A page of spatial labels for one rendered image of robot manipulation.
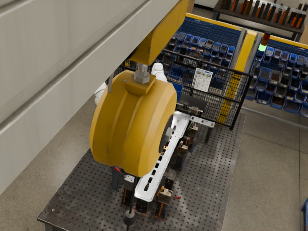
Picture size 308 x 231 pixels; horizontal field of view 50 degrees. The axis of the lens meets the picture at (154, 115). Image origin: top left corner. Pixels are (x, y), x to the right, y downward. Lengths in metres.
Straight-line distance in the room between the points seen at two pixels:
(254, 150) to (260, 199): 0.95
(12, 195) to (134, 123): 3.97
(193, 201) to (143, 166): 3.02
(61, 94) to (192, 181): 3.48
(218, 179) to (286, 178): 1.66
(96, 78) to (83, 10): 0.05
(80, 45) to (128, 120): 0.26
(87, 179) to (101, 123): 3.06
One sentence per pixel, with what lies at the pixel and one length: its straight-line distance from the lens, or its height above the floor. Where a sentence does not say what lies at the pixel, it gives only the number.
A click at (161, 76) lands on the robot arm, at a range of 2.95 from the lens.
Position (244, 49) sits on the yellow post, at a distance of 3.85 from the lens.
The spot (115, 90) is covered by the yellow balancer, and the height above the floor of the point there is 3.14.
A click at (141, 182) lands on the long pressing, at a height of 1.00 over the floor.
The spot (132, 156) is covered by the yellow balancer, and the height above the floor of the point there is 3.08.
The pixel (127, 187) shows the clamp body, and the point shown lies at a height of 0.97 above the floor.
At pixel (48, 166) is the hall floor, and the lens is 4.57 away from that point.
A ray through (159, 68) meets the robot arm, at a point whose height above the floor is 1.86.
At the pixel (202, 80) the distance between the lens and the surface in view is 4.07.
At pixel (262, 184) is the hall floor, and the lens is 4.92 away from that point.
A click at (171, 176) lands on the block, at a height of 1.03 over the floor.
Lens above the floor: 3.40
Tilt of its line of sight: 39 degrees down
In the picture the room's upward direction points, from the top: 10 degrees clockwise
